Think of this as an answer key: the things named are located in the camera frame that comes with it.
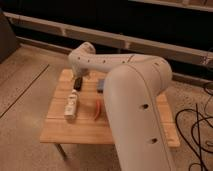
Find wooden slatted table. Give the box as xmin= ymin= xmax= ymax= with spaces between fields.
xmin=39 ymin=68 xmax=181 ymax=161

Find black floor cables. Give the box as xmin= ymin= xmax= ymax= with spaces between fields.
xmin=175 ymin=81 xmax=213 ymax=171

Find white plastic bottle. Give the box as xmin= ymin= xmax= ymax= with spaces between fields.
xmin=64 ymin=90 xmax=78 ymax=119

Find blue sponge block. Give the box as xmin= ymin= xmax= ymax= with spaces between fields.
xmin=97 ymin=79 xmax=105 ymax=93

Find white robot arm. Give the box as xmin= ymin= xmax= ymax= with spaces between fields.
xmin=68 ymin=42 xmax=176 ymax=171

